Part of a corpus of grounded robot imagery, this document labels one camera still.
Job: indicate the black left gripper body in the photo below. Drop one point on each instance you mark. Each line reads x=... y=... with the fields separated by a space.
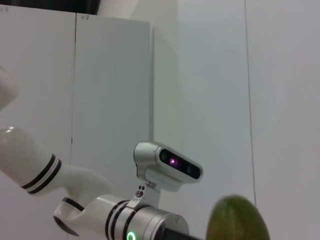
x=177 y=233

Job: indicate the green cucumber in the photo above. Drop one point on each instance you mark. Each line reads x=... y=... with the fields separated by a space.
x=237 y=220

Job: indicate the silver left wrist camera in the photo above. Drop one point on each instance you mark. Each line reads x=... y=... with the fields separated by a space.
x=160 y=167

